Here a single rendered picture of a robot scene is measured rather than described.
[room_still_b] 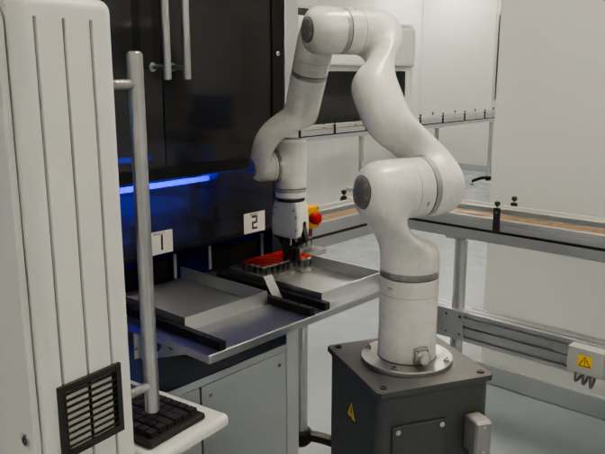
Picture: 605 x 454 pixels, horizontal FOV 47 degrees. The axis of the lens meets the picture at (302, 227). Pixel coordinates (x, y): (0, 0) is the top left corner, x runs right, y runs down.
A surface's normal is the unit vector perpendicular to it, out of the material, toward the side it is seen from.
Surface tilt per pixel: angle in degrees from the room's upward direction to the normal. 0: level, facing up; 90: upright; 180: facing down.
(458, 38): 90
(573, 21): 90
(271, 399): 90
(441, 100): 90
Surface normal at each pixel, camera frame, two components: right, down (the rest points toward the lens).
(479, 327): -0.67, 0.16
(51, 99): 0.82, 0.12
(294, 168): 0.30, 0.21
